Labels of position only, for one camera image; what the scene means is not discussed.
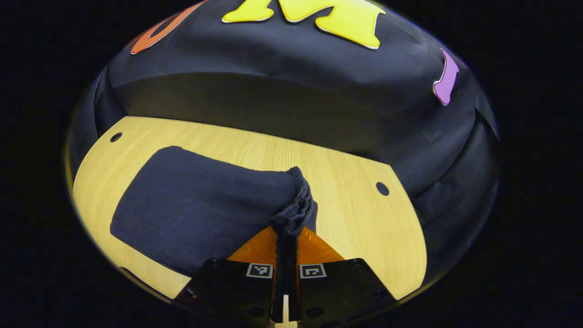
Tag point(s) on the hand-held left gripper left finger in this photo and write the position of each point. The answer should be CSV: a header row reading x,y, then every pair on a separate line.
x,y
227,287

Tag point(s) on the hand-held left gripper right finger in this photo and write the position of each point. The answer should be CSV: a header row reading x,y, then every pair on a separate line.
x,y
341,287

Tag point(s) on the dark grey jeans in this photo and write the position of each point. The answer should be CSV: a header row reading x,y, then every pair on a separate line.
x,y
196,205

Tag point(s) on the black table grommet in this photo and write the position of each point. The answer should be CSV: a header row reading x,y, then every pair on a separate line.
x,y
115,137
382,188

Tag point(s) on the black backdrop cloth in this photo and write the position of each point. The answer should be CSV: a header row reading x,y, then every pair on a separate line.
x,y
296,100

